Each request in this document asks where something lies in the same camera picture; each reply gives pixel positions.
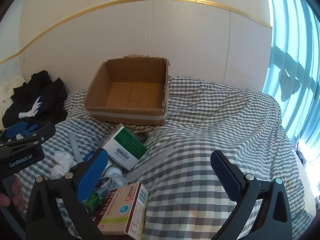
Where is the black printed clothing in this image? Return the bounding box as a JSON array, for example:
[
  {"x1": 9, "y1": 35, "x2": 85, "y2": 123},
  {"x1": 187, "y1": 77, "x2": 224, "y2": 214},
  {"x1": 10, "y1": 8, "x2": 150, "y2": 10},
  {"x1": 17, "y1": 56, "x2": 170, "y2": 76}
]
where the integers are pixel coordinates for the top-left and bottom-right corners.
[{"x1": 2, "y1": 70, "x2": 69, "y2": 130}]

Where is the grey checked blanket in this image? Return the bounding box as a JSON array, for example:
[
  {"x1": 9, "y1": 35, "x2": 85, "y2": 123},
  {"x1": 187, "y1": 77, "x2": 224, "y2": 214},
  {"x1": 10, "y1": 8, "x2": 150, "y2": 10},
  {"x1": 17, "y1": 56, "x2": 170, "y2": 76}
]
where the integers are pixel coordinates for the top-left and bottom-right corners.
[{"x1": 15, "y1": 76, "x2": 315, "y2": 240}]

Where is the white round bottle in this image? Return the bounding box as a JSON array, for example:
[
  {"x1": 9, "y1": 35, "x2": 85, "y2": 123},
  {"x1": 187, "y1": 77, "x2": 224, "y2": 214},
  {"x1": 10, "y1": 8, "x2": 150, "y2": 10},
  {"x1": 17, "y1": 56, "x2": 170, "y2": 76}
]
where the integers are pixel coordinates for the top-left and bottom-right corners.
[{"x1": 107, "y1": 166, "x2": 124, "y2": 177}]

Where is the green plastic packet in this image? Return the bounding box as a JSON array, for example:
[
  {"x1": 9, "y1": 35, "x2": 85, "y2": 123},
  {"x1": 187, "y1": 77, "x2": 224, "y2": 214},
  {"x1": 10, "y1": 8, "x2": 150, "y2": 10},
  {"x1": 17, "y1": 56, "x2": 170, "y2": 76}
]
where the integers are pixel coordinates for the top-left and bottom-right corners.
[{"x1": 82, "y1": 191, "x2": 103, "y2": 214}]

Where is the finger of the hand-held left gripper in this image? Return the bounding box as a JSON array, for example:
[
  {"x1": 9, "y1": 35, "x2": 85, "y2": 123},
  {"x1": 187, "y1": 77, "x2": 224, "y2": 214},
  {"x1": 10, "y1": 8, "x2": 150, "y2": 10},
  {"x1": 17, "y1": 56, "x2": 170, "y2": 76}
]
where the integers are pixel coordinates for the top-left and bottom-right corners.
[
  {"x1": 24, "y1": 123, "x2": 57, "y2": 143},
  {"x1": 0, "y1": 139, "x2": 41, "y2": 155}
]

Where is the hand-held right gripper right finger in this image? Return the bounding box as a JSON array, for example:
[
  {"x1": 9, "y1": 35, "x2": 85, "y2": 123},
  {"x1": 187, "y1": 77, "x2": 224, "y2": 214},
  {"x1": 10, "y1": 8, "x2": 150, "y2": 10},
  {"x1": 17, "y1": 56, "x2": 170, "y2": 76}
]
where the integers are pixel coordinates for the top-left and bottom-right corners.
[{"x1": 210, "y1": 150, "x2": 293, "y2": 240}]

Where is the clear plastic tube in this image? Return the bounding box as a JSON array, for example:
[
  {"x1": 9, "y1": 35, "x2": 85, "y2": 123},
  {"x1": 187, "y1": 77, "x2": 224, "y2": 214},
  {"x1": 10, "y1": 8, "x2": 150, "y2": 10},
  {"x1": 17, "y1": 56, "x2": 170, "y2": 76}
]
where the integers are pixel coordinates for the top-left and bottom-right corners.
[{"x1": 125, "y1": 147, "x2": 174, "y2": 180}]

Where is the white tissue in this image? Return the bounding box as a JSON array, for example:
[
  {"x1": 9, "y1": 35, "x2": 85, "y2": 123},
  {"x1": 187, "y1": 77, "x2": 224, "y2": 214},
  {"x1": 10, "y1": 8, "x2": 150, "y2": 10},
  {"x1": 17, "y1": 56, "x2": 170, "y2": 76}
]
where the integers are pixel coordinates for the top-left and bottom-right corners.
[{"x1": 51, "y1": 151, "x2": 78, "y2": 180}]

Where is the grey translucent plastic stick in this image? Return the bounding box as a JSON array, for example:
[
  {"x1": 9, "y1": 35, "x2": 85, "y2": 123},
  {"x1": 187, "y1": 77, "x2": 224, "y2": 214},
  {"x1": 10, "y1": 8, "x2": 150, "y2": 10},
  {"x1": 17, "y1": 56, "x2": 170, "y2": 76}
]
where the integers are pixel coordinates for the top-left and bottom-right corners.
[{"x1": 69, "y1": 132, "x2": 84, "y2": 164}]

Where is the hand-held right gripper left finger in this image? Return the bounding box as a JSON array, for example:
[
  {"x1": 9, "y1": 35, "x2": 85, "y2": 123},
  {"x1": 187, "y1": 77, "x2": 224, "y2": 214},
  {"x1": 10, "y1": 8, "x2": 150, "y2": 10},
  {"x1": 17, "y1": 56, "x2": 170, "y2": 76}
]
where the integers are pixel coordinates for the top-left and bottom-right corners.
[{"x1": 25, "y1": 148, "x2": 109, "y2": 240}]

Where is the brown cardboard box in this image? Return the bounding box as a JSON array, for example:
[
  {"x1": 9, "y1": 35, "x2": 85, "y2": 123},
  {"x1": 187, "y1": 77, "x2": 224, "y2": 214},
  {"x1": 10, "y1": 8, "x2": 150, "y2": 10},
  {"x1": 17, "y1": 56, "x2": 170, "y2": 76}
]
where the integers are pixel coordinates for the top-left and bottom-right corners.
[{"x1": 84, "y1": 54, "x2": 170, "y2": 126}]

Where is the white ornate headboard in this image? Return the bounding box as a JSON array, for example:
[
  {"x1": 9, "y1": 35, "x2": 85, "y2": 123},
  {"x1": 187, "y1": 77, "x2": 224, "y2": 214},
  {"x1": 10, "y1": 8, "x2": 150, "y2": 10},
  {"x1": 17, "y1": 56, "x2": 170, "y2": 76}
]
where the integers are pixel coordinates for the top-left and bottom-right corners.
[{"x1": 0, "y1": 75, "x2": 27, "y2": 130}]

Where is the teal curtain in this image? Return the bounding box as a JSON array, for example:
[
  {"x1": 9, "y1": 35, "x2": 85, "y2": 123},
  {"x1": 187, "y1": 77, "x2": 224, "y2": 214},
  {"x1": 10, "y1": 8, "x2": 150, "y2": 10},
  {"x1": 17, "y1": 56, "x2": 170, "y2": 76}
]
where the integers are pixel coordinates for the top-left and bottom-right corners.
[{"x1": 261, "y1": 0, "x2": 320, "y2": 160}]

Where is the pink and white medicine box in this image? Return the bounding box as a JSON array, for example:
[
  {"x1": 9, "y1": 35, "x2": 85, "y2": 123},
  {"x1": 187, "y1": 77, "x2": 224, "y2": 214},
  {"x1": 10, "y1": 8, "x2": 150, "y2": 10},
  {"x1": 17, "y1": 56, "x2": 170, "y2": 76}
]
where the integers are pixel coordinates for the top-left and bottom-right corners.
[{"x1": 91, "y1": 181, "x2": 150, "y2": 235}]

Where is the person's left hand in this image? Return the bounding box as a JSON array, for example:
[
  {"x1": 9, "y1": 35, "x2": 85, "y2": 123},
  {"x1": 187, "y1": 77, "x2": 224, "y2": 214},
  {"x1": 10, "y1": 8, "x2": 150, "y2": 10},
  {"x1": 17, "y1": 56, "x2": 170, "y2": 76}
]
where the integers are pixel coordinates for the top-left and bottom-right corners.
[{"x1": 0, "y1": 176, "x2": 27, "y2": 213}]

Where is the green and white medicine box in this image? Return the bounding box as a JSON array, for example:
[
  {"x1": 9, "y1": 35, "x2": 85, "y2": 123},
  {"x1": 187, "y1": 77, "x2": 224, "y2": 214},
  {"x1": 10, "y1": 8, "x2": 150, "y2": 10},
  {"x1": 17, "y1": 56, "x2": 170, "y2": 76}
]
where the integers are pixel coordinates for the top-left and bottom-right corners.
[{"x1": 102, "y1": 124, "x2": 149, "y2": 170}]

